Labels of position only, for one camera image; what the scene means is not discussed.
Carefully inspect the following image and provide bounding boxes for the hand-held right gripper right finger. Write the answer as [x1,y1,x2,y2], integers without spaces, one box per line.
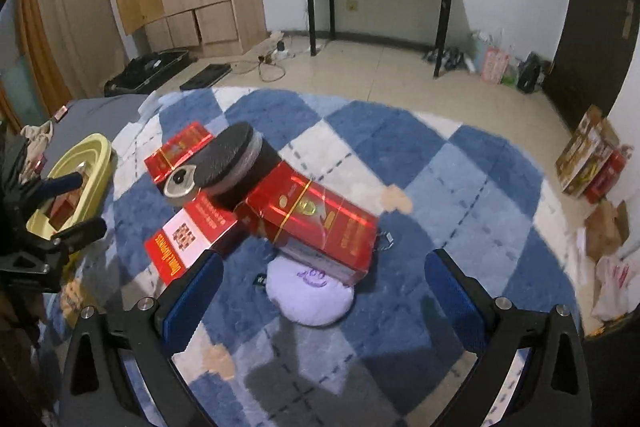
[425,248,593,427]

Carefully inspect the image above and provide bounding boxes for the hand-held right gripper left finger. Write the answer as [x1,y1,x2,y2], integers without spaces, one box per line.
[59,251,224,427]

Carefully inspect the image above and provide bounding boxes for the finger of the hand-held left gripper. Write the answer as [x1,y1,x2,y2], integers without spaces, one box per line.
[50,217,108,254]
[36,172,84,208]

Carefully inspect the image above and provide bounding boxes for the small red carton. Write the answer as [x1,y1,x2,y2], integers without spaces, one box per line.
[49,193,83,228]

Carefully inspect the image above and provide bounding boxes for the pale yellow plastic basin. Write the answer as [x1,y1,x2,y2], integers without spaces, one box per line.
[26,133,119,241]

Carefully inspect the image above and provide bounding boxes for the white and red carton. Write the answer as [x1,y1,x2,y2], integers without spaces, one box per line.
[144,194,239,288]

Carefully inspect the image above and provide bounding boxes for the red carton with gold band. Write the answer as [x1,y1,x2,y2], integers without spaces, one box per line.
[144,122,217,184]

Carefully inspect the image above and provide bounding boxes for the large red carton gold band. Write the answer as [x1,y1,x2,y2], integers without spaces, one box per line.
[234,161,379,285]

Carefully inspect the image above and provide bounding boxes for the black and grey foam cylinder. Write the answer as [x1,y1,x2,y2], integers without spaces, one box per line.
[199,122,282,212]

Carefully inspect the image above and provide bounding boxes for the beige cloth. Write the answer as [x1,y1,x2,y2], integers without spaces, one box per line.
[20,119,55,158]

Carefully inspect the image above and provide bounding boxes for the grey bed sheet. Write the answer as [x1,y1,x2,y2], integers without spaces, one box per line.
[47,94,157,148]

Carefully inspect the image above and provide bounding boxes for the white round cushion pad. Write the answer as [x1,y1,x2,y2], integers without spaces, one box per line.
[264,254,357,327]

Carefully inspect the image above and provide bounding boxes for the black suitcase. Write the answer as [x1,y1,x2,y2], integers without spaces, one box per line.
[103,49,194,96]

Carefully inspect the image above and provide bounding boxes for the orange curtain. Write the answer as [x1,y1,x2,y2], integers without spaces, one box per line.
[15,0,73,118]

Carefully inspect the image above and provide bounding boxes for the blue checkered plush blanket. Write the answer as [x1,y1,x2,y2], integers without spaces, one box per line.
[45,87,585,427]

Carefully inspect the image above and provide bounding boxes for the pile of white plastic bags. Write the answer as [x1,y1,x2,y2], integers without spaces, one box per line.
[575,199,640,323]

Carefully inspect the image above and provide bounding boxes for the flat black case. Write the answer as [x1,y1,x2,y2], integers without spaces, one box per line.
[179,63,232,92]

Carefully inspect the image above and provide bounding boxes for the printed cardboard box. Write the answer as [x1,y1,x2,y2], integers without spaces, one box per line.
[555,104,621,198]

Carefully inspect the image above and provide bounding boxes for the red cardboard box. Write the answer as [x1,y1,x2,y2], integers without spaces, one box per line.
[585,147,628,205]

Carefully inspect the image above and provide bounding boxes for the pink and white bag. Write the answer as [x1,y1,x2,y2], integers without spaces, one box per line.
[481,46,511,85]

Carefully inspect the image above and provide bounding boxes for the dark shoes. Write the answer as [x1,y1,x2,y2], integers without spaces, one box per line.
[422,47,467,71]

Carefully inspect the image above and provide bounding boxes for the black bag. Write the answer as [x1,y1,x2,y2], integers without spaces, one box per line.
[516,52,545,94]

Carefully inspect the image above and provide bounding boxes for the white power strip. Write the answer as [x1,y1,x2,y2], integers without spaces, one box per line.
[257,39,293,62]

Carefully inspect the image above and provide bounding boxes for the dark wooden door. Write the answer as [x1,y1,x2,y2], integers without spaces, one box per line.
[542,0,640,132]

